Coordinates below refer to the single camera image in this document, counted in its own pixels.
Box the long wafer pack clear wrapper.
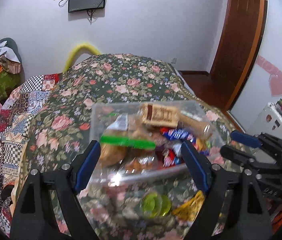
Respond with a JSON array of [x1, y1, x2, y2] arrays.
[[179, 113, 214, 140]]

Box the fried snack bag green seal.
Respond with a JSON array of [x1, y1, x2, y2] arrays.
[[99, 113, 156, 168]]

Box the baked rice cracker pack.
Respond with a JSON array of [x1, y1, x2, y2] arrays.
[[139, 103, 180, 128]]

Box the red snack packet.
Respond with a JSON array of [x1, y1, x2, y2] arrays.
[[156, 148, 183, 168]]

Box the dark floral bedspread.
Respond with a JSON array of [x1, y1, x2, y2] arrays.
[[10, 54, 242, 239]]

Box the yellow snack packet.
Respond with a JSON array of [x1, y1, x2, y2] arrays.
[[172, 190, 205, 222]]

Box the white small fridge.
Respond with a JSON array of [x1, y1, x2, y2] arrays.
[[246, 99, 282, 139]]

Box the blue wrapped candies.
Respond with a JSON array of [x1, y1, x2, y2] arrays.
[[160, 127, 209, 155]]

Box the clear plastic storage box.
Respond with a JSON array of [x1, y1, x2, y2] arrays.
[[90, 100, 225, 186]]

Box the green jelly cup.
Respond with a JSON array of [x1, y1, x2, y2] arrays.
[[140, 191, 171, 218]]

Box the patchwork checkered quilt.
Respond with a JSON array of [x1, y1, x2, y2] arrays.
[[0, 74, 59, 235]]

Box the yellow fuzzy hoop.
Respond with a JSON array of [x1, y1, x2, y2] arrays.
[[63, 43, 101, 73]]

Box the pile of clothes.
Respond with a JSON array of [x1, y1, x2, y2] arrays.
[[0, 37, 23, 101]]

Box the pink heart wall sticker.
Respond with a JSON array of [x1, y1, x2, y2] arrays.
[[255, 56, 282, 97]]

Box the brown wooden door frame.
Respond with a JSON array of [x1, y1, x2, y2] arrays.
[[181, 0, 266, 112]]

